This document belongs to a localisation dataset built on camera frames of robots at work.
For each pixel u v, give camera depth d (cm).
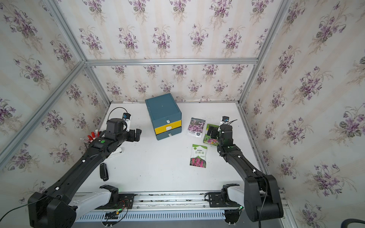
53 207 37
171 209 72
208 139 98
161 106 89
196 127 104
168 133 96
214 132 78
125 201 73
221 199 73
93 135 86
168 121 84
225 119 75
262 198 41
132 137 72
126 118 69
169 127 89
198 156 89
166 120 85
